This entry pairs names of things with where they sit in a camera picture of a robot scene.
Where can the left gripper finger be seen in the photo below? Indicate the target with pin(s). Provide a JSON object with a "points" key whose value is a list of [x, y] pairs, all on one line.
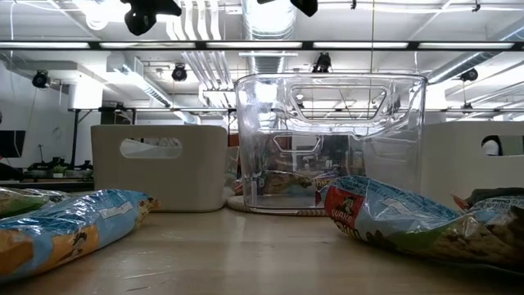
{"points": [[143, 18]]}

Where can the blue Chewy granola bar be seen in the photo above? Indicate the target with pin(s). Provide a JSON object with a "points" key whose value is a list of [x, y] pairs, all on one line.
{"points": [[282, 182]]}

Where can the green snack bag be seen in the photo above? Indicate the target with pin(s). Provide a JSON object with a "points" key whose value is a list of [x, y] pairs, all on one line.
{"points": [[20, 202]]}

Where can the red Chewy granola bar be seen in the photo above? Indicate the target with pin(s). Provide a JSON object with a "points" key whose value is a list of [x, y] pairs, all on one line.
{"points": [[389, 217]]}

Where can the dark snack bag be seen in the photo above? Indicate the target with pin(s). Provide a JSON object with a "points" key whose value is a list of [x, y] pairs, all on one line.
{"points": [[491, 192]]}

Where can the black ceiling spotlight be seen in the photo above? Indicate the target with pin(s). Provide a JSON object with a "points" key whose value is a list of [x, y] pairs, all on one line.
{"points": [[179, 73], [41, 79], [323, 63], [468, 75]]}

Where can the black overhead crossbar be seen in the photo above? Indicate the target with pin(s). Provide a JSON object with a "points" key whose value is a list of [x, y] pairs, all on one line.
{"points": [[200, 45]]}

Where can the clear plastic bin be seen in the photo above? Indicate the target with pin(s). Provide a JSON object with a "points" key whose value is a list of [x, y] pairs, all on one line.
{"points": [[245, 143]]}

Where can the white plastic bin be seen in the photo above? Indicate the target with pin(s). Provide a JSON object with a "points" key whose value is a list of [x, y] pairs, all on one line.
{"points": [[450, 164], [163, 184]]}

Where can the silver ceiling air duct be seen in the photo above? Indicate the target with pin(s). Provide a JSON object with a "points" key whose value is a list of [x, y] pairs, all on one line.
{"points": [[270, 20]]}

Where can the black wall monitor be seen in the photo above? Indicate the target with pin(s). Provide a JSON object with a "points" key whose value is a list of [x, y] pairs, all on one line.
{"points": [[10, 143]]}

